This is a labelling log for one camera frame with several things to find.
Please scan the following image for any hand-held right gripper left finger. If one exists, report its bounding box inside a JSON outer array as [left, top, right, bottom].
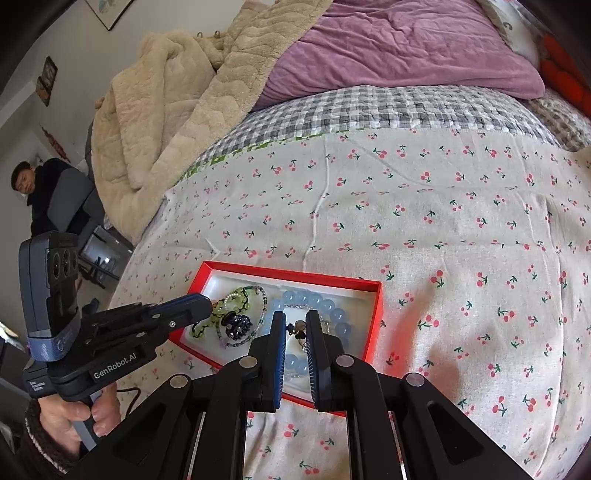
[[78, 310, 287, 480]]

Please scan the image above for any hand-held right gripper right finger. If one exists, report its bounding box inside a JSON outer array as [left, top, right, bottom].
[[305, 310, 532, 480]]

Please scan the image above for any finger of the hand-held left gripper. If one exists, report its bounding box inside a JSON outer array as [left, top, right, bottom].
[[92, 308, 212, 357], [85, 293, 218, 326]]

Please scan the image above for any black cord yellow bead charm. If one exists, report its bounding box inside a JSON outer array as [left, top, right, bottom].
[[288, 319, 310, 354]]

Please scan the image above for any yellow-green beaded bracelet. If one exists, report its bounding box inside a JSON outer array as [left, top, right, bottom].
[[191, 286, 269, 340]]

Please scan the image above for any black rhinestone hair claw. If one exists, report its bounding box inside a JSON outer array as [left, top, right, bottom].
[[219, 311, 254, 344]]

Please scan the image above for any blue bead bracelet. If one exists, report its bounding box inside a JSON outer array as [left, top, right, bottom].
[[269, 290, 352, 381]]

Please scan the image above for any red cardboard box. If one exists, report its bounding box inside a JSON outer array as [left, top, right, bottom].
[[168, 261, 384, 418]]

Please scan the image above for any person's left forearm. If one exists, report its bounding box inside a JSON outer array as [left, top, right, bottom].
[[18, 399, 79, 476]]

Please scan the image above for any person's left hand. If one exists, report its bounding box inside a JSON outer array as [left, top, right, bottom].
[[37, 385, 123, 455]]

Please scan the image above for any grey chair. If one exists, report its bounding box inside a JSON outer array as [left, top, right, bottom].
[[51, 166, 107, 236]]

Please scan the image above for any beige quilted blanket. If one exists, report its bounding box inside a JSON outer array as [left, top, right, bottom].
[[90, 0, 333, 245]]

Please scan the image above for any cherry print cloth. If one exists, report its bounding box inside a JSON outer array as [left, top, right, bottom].
[[108, 127, 591, 480]]

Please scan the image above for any grey gingham sheet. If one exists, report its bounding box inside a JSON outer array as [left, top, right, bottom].
[[178, 85, 591, 185]]

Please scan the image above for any purple pillow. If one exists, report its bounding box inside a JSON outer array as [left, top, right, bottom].
[[254, 0, 546, 112]]

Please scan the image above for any orange plush cushion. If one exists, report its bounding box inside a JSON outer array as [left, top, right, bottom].
[[538, 34, 591, 116]]

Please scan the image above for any white printed pillow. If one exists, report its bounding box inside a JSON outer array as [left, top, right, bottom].
[[478, 0, 541, 65]]

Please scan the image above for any green beaded necklace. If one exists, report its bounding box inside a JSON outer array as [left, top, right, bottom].
[[252, 286, 271, 324]]

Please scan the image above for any black cable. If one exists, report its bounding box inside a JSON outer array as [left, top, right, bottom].
[[113, 387, 141, 411]]

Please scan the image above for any red wall decoration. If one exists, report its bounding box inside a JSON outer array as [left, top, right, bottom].
[[41, 124, 70, 160]]

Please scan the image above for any small wall poster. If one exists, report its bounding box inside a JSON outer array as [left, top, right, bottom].
[[36, 56, 58, 107]]

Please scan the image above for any framed wall picture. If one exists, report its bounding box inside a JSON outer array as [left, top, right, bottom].
[[85, 0, 134, 31]]

